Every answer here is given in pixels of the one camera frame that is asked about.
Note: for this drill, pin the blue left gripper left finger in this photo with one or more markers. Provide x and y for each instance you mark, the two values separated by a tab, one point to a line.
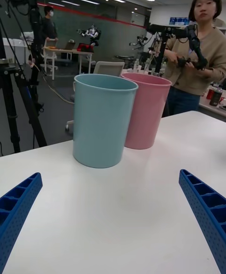
16	208

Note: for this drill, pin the white office chair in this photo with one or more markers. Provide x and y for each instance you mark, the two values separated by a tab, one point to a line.
108	68

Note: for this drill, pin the black tripod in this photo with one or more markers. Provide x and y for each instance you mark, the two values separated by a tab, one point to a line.
9	104
162	50

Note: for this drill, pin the pale blue waste bin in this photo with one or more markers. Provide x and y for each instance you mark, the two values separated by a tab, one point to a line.
99	123

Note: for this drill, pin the pink waste bin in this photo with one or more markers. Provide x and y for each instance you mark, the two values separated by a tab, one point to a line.
150	114

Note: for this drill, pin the person's left hand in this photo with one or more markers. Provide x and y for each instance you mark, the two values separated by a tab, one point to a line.
202	71

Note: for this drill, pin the open laptop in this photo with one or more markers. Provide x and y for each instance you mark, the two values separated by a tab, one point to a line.
70	45

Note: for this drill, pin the white humanoid robot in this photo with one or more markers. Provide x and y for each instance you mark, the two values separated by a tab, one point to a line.
94	32

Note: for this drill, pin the black can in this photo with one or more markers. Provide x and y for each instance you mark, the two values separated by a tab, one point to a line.
216	97

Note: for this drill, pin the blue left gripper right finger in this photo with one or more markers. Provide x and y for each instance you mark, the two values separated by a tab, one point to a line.
207	208

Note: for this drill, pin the person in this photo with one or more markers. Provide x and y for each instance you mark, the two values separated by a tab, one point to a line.
48	26
216	50

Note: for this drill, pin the red can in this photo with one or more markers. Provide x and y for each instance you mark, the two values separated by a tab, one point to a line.
209	94

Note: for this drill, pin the red case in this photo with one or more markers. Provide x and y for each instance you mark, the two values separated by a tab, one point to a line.
84	47

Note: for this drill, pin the person's right hand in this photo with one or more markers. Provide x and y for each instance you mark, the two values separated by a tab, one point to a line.
172	56

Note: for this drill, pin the white-legged wooden table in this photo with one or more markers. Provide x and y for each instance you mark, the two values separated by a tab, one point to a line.
70	50

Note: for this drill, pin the white side table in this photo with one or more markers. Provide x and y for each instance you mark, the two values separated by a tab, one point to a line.
212	111

